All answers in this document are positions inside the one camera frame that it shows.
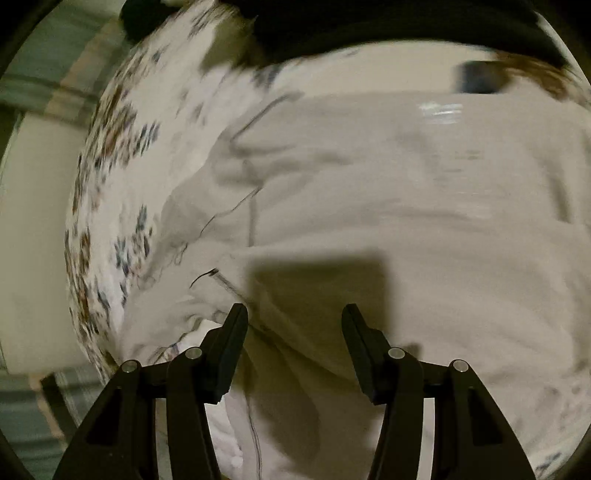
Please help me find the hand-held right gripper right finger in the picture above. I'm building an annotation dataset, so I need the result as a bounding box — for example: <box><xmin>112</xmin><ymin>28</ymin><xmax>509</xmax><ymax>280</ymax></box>
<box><xmin>342</xmin><ymin>303</ymin><xmax>536</xmax><ymax>480</ymax></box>

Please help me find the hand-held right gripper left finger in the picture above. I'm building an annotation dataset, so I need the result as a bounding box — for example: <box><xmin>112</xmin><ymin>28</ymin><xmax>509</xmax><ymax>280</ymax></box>
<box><xmin>53</xmin><ymin>302</ymin><xmax>250</xmax><ymax>480</ymax></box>

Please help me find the beige garment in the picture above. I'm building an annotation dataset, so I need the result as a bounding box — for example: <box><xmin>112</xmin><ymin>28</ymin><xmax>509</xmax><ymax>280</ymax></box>
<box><xmin>115</xmin><ymin>90</ymin><xmax>591</xmax><ymax>480</ymax></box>

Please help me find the white fleece garment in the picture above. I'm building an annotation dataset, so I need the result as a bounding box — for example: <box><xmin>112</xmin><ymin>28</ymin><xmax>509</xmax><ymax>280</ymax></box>
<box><xmin>175</xmin><ymin>318</ymin><xmax>259</xmax><ymax>472</ymax></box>

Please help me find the floral blanket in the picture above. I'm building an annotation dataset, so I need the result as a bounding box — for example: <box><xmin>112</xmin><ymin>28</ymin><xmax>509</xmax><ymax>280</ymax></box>
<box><xmin>65</xmin><ymin>0</ymin><xmax>591</xmax><ymax>478</ymax></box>

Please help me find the grey striped curtain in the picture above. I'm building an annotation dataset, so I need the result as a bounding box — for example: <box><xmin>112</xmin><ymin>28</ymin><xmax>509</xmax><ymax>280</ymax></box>
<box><xmin>0</xmin><ymin>4</ymin><xmax>139</xmax><ymax>480</ymax></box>

